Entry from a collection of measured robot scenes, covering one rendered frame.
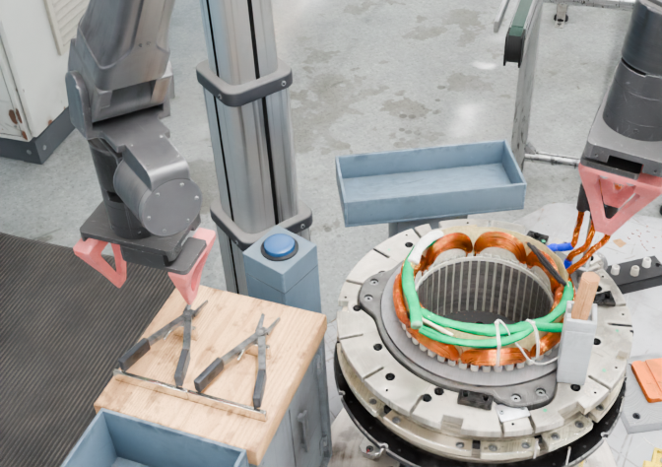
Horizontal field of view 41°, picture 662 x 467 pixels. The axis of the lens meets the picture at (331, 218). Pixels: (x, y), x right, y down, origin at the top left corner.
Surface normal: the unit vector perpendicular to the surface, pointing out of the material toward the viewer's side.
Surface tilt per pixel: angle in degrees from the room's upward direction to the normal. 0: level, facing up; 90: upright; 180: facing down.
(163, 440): 90
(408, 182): 0
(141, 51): 120
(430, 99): 0
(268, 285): 90
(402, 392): 0
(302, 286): 90
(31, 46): 90
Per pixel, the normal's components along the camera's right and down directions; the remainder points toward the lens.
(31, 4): 0.95, 0.17
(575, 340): -0.22, 0.63
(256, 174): 0.57, 0.51
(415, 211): 0.11, 0.63
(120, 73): 0.48, 0.84
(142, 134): 0.05, -0.80
